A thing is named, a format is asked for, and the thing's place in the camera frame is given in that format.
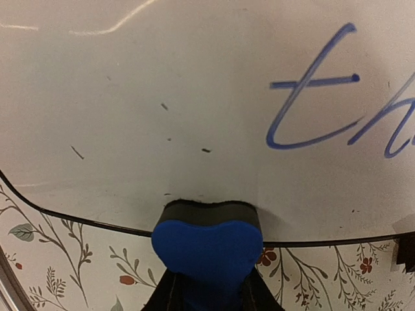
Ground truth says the blue whiteboard eraser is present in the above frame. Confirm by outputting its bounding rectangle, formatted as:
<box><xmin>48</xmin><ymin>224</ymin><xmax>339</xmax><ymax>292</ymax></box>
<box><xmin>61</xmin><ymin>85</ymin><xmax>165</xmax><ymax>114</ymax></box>
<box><xmin>151</xmin><ymin>200</ymin><xmax>263</xmax><ymax>310</ymax></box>

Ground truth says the white whiteboard black frame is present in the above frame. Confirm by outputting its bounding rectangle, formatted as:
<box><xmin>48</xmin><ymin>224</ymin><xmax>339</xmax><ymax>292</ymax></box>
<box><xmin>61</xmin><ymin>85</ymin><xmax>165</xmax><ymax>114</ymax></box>
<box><xmin>1</xmin><ymin>1</ymin><xmax>414</xmax><ymax>243</ymax></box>

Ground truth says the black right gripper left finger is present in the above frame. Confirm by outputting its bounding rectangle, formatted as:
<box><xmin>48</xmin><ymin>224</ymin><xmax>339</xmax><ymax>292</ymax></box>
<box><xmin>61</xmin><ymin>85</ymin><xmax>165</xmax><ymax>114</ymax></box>
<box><xmin>141</xmin><ymin>270</ymin><xmax>184</xmax><ymax>311</ymax></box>

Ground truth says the floral patterned table mat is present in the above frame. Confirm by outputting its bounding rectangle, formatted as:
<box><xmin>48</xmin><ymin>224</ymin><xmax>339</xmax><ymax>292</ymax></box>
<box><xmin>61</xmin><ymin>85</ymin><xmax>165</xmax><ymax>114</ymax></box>
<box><xmin>1</xmin><ymin>185</ymin><xmax>414</xmax><ymax>310</ymax></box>

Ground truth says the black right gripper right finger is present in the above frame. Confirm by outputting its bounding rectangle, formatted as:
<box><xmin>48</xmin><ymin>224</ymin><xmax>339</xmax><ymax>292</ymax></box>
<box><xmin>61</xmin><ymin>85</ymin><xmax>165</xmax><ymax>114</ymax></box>
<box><xmin>241</xmin><ymin>268</ymin><xmax>285</xmax><ymax>311</ymax></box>

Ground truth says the black whiteboard stand foot left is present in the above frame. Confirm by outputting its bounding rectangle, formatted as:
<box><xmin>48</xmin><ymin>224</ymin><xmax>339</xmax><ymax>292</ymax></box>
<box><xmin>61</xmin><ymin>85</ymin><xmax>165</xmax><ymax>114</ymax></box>
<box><xmin>396</xmin><ymin>233</ymin><xmax>415</xmax><ymax>273</ymax></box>

